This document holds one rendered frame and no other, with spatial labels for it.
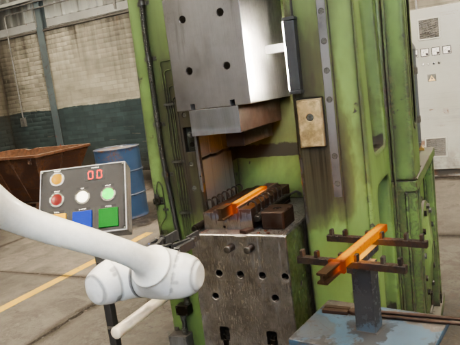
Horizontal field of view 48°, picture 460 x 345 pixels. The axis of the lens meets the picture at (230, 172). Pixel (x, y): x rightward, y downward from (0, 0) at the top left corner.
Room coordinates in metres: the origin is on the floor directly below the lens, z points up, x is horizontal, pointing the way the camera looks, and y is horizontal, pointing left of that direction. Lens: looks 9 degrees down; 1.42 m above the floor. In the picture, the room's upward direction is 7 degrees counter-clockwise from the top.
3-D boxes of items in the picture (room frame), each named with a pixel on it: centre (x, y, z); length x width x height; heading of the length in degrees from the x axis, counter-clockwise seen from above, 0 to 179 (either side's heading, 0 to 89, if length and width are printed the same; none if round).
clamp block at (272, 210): (1.83, -0.15, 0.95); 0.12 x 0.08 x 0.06; 153
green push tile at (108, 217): (1.91, 0.47, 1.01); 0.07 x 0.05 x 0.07; 88
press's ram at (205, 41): (2.03, -0.10, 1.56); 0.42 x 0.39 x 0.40; 153
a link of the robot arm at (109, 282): (1.23, 0.31, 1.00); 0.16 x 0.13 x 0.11; 153
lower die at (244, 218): (2.05, -0.06, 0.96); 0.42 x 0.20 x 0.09; 153
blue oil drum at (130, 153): (6.51, 1.38, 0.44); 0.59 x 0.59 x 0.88
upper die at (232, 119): (2.05, -0.06, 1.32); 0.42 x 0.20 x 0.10; 153
